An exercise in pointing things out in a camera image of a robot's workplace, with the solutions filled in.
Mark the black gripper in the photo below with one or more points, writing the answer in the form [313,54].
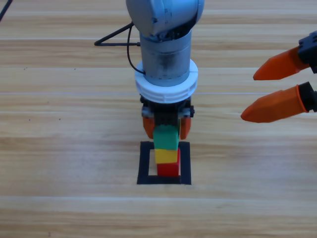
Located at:
[167,114]

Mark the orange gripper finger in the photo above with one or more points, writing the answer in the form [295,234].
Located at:
[280,65]
[272,106]

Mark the green wooden block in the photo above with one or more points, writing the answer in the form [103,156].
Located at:
[166,138]

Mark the yellow wooden block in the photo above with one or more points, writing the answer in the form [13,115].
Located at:
[166,156]

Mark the red wooden block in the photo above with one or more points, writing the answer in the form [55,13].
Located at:
[167,169]

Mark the black tape square outline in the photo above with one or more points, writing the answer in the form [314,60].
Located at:
[144,163]

